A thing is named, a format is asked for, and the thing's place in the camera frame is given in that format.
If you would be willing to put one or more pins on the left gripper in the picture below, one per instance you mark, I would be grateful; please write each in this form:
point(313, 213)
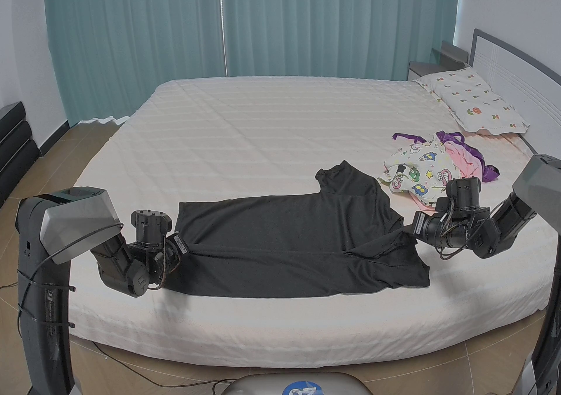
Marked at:
point(177, 244)

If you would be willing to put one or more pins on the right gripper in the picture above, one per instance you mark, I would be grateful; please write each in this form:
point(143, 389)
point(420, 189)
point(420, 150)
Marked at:
point(423, 226)

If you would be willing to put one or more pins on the black T-shirt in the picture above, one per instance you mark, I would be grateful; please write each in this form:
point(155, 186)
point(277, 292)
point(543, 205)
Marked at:
point(285, 244)

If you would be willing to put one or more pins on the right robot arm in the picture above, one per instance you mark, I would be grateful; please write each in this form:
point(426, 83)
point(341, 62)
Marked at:
point(504, 226)

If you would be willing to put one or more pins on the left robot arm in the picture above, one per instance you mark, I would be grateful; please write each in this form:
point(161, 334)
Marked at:
point(44, 297)

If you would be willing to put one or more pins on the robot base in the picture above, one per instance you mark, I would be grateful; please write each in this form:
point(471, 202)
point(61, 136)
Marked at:
point(298, 384)

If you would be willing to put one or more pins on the bed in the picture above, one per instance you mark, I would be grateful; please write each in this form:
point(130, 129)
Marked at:
point(263, 130)

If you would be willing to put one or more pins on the white printed pyjama top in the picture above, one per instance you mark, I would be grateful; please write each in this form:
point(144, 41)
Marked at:
point(416, 172)

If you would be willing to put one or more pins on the pink garment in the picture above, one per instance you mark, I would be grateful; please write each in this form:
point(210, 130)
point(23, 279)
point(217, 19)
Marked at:
point(464, 161)

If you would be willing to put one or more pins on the purple garment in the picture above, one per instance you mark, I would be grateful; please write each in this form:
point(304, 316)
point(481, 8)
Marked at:
point(473, 152)

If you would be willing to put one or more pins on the white printed pillow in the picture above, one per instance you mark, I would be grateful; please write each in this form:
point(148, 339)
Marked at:
point(473, 102)

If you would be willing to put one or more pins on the grey bedside table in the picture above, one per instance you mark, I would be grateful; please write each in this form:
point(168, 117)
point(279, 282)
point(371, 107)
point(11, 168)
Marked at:
point(438, 64)

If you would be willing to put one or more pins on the black chest of drawers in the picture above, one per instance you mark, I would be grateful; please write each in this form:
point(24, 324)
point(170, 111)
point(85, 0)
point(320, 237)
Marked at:
point(15, 148)

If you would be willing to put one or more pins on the blue-green curtain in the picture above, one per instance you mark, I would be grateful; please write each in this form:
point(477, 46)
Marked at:
point(140, 34)
point(342, 12)

